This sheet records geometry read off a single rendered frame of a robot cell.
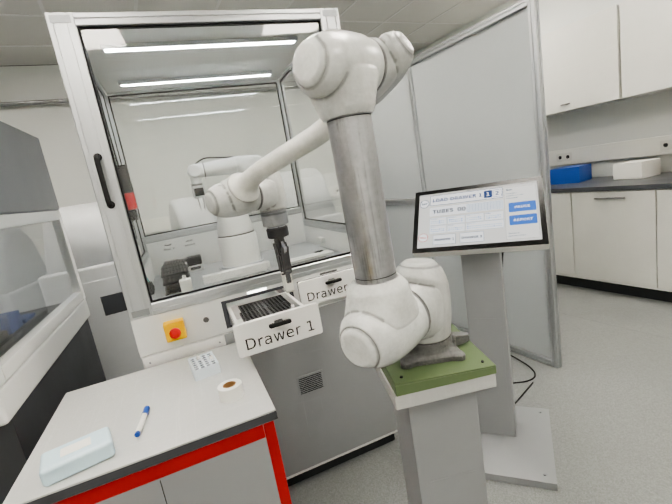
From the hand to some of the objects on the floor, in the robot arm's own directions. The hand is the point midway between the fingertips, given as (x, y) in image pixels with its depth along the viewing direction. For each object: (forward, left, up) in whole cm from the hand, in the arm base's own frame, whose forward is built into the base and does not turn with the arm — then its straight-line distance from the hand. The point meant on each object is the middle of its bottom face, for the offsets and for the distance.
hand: (287, 281), depth 142 cm
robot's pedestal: (-38, -43, -96) cm, 111 cm away
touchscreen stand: (+17, -85, -97) cm, 130 cm away
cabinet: (+59, +20, -105) cm, 122 cm away
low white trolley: (-29, +40, -100) cm, 112 cm away
